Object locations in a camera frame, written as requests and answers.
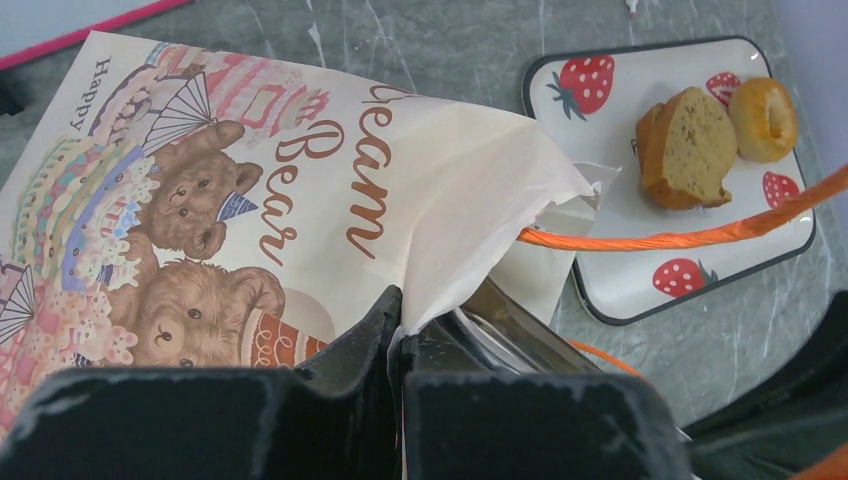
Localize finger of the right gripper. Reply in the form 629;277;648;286
684;291;847;479

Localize paper bag with orange handles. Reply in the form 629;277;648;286
1;32;847;479

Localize metal serving tongs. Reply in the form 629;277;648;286
459;278;603;374

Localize yellow fake bread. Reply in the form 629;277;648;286
636;87;737;211

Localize yellow fake doughnut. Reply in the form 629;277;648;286
728;77;799;163

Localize red framed whiteboard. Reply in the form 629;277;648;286
1;0;185;70

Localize strawberry print tray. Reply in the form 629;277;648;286
522;36;816;325

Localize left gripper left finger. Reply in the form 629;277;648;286
1;286;402;479

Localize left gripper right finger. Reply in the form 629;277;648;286
400;323;692;479

